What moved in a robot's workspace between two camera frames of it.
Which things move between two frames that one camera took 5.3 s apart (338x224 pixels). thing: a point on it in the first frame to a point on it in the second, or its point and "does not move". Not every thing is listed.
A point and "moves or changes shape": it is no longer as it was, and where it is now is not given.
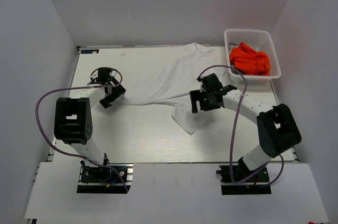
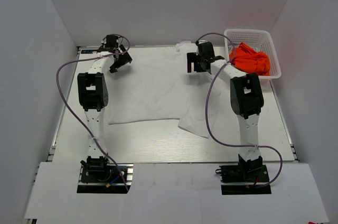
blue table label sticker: (90, 51) does not move
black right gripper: (196, 95) to (192, 57)
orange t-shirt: (245, 59) does not move
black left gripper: (118, 90) to (113, 67)
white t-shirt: (171, 85) moves or changes shape
